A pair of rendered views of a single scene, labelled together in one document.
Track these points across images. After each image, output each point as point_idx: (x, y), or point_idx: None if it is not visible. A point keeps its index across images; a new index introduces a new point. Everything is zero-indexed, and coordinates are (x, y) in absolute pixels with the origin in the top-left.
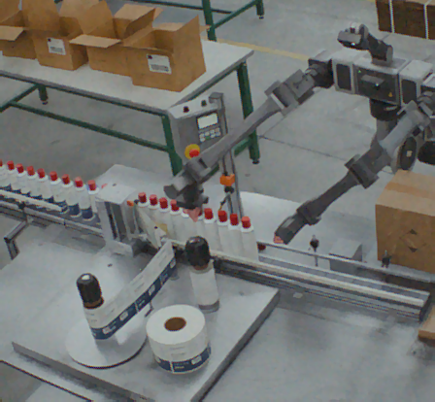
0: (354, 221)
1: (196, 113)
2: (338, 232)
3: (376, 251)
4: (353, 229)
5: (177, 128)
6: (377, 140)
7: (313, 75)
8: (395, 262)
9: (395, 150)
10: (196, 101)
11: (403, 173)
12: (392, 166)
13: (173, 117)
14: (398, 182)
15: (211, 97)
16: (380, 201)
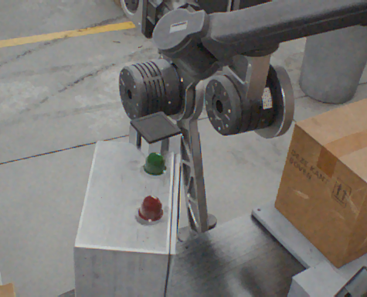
0: (213, 244)
1: (174, 202)
2: (223, 274)
3: (314, 258)
4: (232, 254)
5: (156, 284)
6: (242, 95)
7: (195, 5)
8: (362, 254)
9: (290, 94)
10: (109, 173)
11: (310, 124)
12: (286, 123)
13: (135, 260)
14: (330, 138)
15: (159, 138)
16: None
